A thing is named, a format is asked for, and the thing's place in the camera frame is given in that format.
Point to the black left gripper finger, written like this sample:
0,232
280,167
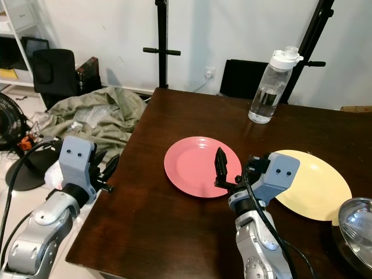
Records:
114,163
104,165

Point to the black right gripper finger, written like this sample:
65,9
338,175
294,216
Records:
256,168
223,168

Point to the silver grey round bowl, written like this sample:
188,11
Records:
357,229

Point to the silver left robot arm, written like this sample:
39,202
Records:
43,229

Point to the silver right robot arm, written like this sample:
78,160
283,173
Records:
258,244

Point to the pink round plate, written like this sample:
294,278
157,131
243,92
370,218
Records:
195,165

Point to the clear crumpled plastic bag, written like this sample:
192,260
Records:
55,174

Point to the olive green crumpled cloth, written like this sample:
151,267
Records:
110,113

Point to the yellow round plate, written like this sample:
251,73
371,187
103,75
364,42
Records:
319,186

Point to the clear white-capped water bottle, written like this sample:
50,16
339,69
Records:
270,90

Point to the orange small device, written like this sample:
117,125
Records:
26,143

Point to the black flat bag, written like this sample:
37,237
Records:
241,78

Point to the black and red case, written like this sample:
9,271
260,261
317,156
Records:
88,72

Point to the black floor fan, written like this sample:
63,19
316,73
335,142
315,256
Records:
11,125

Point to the black office chair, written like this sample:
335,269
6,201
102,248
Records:
53,72

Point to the yellow flat box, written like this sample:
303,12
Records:
9,74

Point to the black flat screen panel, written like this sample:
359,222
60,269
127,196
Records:
35,45

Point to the black slanted stand pole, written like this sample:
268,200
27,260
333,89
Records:
317,29

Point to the white shelf rack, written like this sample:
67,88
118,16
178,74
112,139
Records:
18,20

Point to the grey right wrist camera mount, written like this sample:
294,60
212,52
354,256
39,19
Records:
282,177

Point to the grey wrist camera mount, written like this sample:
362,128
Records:
282,177
77,160

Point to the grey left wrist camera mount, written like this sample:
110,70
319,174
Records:
77,160

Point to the white wall socket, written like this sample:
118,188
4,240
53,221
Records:
210,72

